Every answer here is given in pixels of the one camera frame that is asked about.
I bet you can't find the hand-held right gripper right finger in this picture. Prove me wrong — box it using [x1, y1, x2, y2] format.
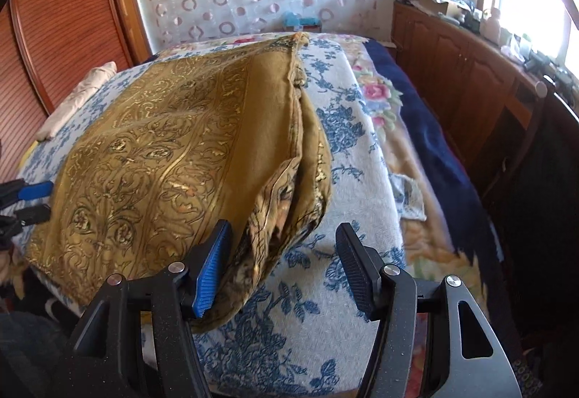
[335, 221, 522, 398]

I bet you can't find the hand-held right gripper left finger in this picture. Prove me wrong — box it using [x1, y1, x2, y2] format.
[67, 219, 234, 398]

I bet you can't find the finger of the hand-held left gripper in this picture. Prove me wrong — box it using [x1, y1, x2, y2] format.
[0, 180, 55, 205]
[0, 204, 52, 241]

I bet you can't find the gold patterned cloth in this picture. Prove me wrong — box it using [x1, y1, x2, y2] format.
[25, 31, 336, 334]

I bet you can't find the white floral bedspread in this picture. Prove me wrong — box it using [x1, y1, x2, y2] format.
[18, 33, 436, 398]

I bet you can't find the white pillow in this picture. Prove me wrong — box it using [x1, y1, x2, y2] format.
[35, 61, 119, 142]

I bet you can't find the person's dark clothing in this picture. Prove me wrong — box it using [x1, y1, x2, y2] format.
[0, 244, 93, 398]

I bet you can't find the navy floral fleece blanket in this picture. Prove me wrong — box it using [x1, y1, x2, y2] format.
[339, 36, 526, 381]

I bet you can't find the wooden louvered wardrobe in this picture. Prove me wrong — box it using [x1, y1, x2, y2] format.
[0, 0, 153, 182]

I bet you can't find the dark chair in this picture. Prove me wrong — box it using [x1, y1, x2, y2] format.
[495, 80, 579, 338]

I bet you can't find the wooden cabinet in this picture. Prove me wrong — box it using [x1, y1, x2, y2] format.
[390, 0, 579, 209]

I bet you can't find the blue toy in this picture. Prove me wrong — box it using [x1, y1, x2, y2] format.
[282, 12, 323, 34]

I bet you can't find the white plastic bottle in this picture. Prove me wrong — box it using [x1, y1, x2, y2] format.
[479, 8, 504, 42]

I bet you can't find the clutter pile on cabinet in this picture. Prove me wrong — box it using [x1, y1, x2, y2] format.
[396, 0, 571, 88]

